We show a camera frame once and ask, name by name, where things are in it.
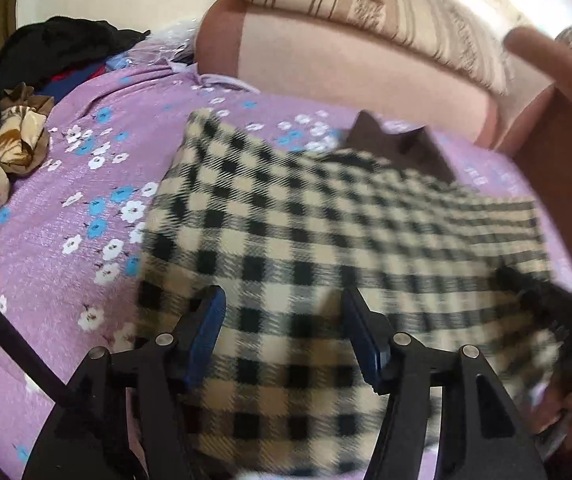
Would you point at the blue and red garment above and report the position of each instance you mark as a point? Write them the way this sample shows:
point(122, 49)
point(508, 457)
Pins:
point(81, 72)

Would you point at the black garment pile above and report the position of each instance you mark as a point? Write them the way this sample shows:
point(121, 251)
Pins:
point(66, 42)

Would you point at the purple floral bedsheet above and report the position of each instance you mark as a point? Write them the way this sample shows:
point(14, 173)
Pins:
point(66, 200)

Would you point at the person's right hand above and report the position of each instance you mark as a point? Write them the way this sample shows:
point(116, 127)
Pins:
point(565, 412)

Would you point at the striped beige pillow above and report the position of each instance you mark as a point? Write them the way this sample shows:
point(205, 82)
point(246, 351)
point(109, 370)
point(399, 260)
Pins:
point(365, 5)

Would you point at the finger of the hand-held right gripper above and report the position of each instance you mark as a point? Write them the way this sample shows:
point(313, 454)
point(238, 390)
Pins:
point(520, 285)

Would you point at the black and beige checked jacket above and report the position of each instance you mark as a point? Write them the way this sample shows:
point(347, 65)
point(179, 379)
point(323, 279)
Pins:
point(291, 240)

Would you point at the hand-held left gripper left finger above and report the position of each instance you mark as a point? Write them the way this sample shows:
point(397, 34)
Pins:
point(206, 332)

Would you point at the brown and pink armchair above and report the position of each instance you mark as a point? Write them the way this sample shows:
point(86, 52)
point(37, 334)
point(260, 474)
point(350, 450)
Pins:
point(555, 135)

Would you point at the clear plastic wrap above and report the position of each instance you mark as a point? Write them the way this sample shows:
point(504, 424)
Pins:
point(176, 42)

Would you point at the brown and beige patterned cloth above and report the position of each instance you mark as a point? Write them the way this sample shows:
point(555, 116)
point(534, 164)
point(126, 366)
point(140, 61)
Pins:
point(16, 130)

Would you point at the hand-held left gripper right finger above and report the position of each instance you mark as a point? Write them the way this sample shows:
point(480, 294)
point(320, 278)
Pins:
point(365, 342)

